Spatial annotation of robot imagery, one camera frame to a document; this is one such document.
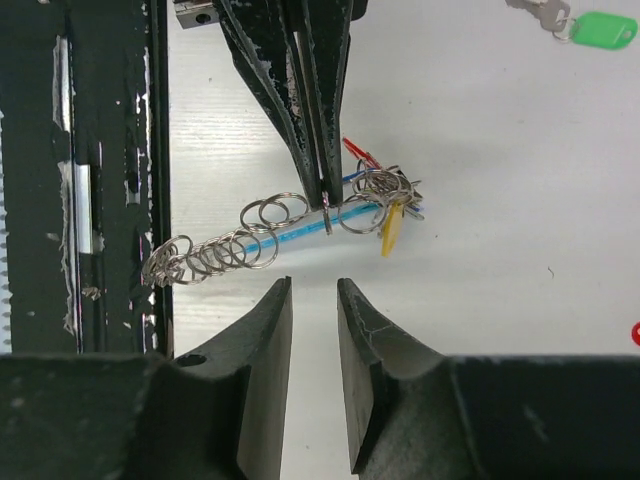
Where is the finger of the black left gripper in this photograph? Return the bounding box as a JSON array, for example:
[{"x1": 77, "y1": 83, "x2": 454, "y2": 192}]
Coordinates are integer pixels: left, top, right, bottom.
[
  {"x1": 281, "y1": 1, "x2": 355, "y2": 206},
  {"x1": 213, "y1": 0, "x2": 320, "y2": 208}
]

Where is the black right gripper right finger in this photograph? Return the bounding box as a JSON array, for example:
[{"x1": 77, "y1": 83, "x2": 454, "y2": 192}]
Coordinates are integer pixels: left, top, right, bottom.
[{"x1": 337, "y1": 278, "x2": 639, "y2": 479}]

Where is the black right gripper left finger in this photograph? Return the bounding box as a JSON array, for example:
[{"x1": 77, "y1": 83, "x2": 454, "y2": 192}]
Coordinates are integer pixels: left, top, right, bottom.
[{"x1": 1, "y1": 277, "x2": 293, "y2": 479}]

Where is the metal keyring holder with keys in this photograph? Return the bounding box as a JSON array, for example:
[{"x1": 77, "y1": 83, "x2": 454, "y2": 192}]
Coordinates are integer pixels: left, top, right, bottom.
[{"x1": 142, "y1": 137, "x2": 424, "y2": 288}]

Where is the key with yellow oval tag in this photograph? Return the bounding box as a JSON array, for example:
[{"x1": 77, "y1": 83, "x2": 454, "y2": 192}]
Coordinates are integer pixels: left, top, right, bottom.
[{"x1": 381, "y1": 202, "x2": 404, "y2": 258}]

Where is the key with red tag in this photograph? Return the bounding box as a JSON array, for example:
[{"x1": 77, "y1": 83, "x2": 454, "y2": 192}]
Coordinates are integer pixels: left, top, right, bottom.
[{"x1": 631, "y1": 323, "x2": 640, "y2": 346}]

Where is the key with green tag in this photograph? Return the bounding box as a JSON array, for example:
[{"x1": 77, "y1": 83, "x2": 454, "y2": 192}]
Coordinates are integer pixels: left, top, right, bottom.
[{"x1": 505, "y1": 0, "x2": 639, "y2": 51}]

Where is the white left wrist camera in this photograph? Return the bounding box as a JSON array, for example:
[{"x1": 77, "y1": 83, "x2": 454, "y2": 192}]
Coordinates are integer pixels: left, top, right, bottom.
[{"x1": 173, "y1": 0, "x2": 218, "y2": 29}]

